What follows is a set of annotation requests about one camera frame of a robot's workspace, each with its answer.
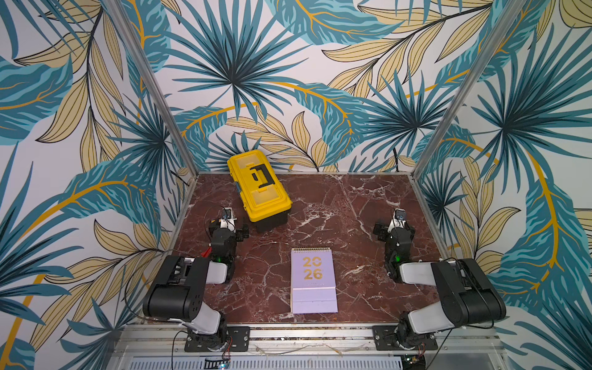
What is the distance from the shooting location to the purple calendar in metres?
0.78

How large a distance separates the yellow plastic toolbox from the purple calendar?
0.17 meters

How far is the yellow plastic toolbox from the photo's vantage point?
88cm
